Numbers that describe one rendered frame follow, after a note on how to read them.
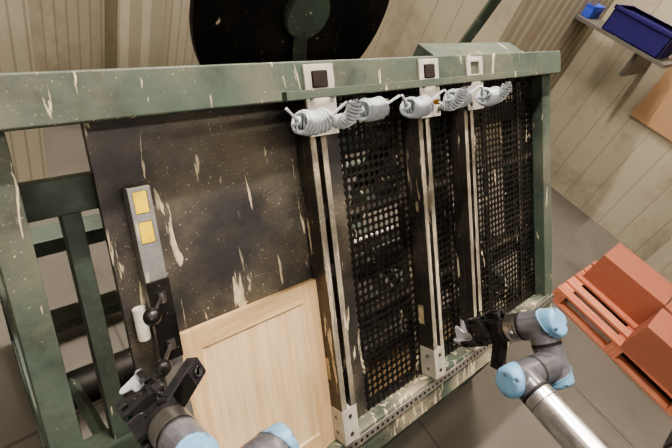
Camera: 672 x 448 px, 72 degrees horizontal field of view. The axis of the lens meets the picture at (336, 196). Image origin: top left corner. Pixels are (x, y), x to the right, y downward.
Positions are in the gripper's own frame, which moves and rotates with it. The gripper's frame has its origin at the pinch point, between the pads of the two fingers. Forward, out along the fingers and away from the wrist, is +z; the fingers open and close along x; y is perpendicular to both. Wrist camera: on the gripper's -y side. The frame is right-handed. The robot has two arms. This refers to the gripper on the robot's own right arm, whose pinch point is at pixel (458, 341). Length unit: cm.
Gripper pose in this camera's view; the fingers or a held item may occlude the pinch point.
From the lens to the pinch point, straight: 154.5
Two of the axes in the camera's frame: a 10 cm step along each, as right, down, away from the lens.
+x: -7.5, 2.3, -6.3
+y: -3.8, -9.2, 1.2
